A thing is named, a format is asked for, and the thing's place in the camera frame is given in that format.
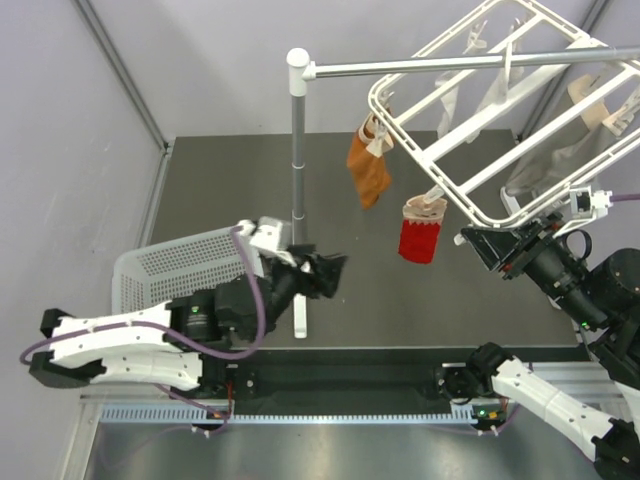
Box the white clip sock hanger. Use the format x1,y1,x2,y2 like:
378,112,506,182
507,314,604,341
368,1,639,229

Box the slotted grey cable duct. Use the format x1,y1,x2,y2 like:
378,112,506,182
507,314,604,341
100,403,501,426

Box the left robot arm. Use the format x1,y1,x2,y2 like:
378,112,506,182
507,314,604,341
19,245,347,397

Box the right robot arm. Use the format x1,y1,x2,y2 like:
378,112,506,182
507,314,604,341
436,213,639,479

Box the dark grey table mat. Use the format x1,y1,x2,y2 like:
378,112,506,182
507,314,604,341
150,133,581,361

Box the metal drying rack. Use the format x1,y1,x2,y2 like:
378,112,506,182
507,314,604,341
285,45,640,340

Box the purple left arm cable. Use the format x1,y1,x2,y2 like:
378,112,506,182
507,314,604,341
19,225,267,436

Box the orange beige sock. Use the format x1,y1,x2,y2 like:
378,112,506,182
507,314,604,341
346,114,394,209

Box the red sock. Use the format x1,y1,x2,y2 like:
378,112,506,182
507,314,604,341
398,195,447,265

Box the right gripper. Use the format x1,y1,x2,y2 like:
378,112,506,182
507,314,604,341
458,208,605,328

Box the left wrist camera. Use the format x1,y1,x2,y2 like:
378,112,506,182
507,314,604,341
233,216,296,266

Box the white perforated plastic basket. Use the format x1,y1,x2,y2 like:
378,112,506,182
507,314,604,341
111,227,245,314

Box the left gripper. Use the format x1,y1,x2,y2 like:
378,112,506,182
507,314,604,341
249,245,347,345

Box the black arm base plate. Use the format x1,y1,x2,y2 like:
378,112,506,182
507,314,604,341
169,363,506,406

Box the grey beige sock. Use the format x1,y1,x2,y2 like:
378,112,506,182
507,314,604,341
505,100,630,197

